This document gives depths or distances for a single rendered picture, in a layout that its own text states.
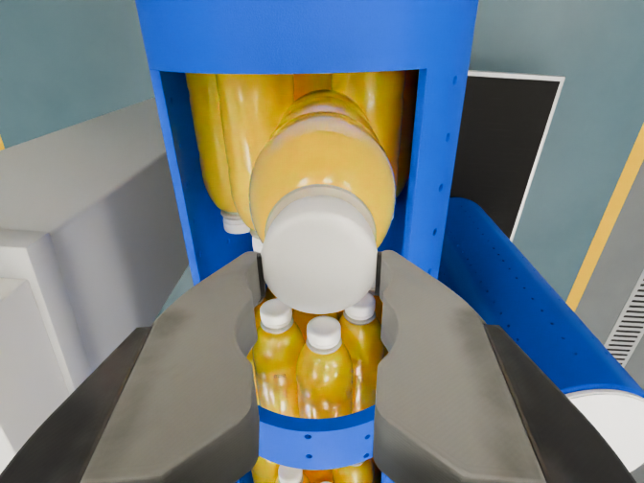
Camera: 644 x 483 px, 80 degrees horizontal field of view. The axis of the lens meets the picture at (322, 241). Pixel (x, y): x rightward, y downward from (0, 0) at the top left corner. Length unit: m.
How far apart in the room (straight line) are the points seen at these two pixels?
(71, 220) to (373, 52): 0.44
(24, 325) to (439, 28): 0.49
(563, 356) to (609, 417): 0.12
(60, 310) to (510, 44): 1.49
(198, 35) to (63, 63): 1.49
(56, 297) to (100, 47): 1.25
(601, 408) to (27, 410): 0.84
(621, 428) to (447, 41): 0.77
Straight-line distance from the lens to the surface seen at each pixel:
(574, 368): 0.85
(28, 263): 0.51
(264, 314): 0.48
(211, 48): 0.28
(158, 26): 0.32
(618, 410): 0.88
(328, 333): 0.44
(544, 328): 0.92
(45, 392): 0.59
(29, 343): 0.55
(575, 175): 1.85
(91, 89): 1.74
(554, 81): 1.53
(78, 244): 0.60
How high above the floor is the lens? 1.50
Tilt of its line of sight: 62 degrees down
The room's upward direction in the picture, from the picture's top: 178 degrees counter-clockwise
